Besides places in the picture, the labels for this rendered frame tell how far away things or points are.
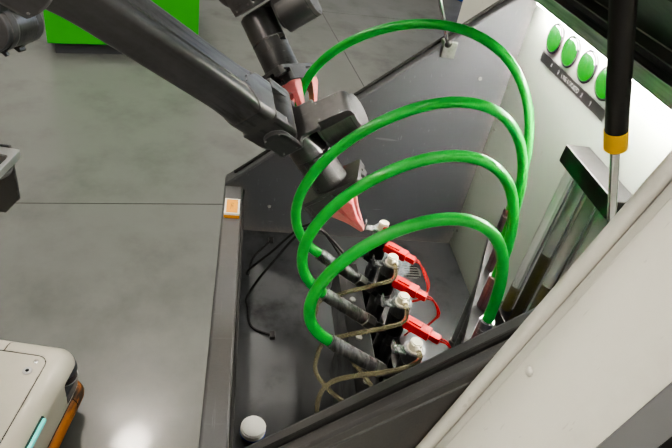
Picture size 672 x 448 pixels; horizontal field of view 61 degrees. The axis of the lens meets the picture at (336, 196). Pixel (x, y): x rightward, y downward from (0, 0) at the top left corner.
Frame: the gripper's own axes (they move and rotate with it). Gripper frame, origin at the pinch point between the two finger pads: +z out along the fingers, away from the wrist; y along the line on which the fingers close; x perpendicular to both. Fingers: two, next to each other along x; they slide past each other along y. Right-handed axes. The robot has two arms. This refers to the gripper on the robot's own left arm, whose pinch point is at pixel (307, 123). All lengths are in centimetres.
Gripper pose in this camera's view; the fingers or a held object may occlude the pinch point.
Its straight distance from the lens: 94.1
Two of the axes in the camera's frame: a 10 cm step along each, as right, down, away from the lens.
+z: 4.3, 9.0, -0.1
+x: -7.6, 3.6, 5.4
